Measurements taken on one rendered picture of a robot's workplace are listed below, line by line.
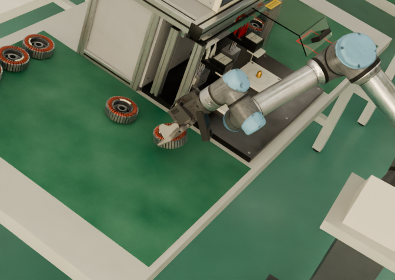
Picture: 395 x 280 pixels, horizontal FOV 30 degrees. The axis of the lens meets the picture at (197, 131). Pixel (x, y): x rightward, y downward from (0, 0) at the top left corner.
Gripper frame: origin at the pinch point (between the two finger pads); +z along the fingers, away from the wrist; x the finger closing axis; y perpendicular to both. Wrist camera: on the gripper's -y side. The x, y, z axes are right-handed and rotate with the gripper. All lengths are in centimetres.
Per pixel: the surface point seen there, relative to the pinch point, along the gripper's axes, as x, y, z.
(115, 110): -2.6, 16.3, 11.1
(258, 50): -62, -7, -14
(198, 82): -36.8, 1.1, 0.6
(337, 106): -144, -72, 14
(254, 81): -56, -15, -7
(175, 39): -21.2, 20.8, -13.2
